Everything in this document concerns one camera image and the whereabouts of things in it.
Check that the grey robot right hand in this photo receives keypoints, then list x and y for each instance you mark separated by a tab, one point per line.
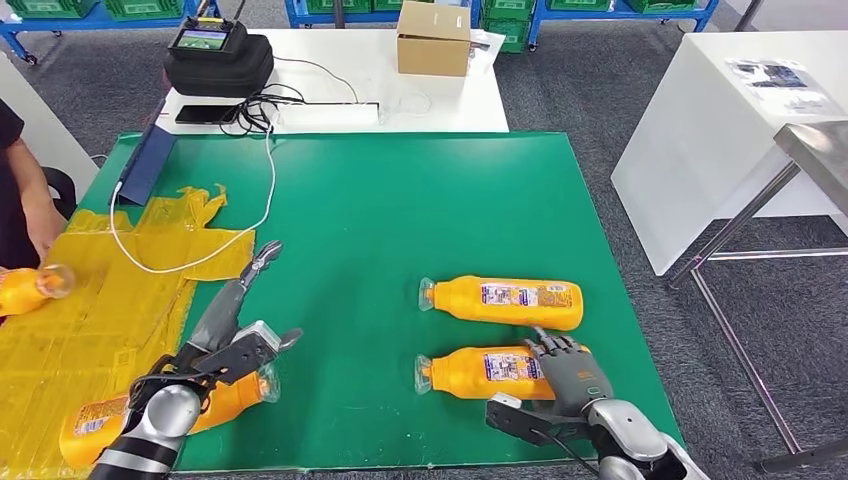
573	381

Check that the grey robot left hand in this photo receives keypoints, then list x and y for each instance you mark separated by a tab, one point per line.
222	314

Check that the person's hand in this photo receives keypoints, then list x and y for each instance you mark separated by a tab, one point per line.
52	237

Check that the orange detergent bottle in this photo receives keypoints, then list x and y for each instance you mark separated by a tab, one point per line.
20	291
457	374
464	305
232	401

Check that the person's forearm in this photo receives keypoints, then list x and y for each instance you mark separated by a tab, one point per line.
30	179

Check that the black chair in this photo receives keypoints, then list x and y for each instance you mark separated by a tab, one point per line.
66	192

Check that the person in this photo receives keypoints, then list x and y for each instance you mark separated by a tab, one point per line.
13	199

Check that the yellow taped sheet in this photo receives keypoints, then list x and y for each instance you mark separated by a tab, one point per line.
79	331

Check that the white table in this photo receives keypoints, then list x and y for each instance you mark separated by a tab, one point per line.
40	112
696	132

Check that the black smartphone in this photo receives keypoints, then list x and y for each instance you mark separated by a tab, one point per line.
205	114

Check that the blue shelf rack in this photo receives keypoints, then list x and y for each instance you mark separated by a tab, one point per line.
66	26
291	14
596	13

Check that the green table mat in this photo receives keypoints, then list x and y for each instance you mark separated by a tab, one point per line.
411	212

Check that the white power strip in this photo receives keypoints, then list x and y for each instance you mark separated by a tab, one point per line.
324	116

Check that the green plastic crate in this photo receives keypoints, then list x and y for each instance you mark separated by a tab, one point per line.
507	8
50	6
662	5
576	4
507	34
142	8

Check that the black carrying case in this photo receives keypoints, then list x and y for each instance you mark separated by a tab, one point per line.
225	76

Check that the black controller with screen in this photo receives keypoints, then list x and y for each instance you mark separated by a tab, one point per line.
201	40

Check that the white desk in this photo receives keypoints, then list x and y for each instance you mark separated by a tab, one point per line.
371	66

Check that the brown cardboard box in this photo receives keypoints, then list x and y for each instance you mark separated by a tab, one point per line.
434	53

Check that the clear bag with papers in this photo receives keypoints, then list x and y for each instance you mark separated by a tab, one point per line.
487	54

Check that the plastic bag with leaflets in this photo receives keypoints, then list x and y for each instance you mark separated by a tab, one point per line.
775	76

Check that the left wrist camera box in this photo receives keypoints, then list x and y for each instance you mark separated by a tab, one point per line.
255	334

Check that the steel frame table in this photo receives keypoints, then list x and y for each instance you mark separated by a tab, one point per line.
821	152

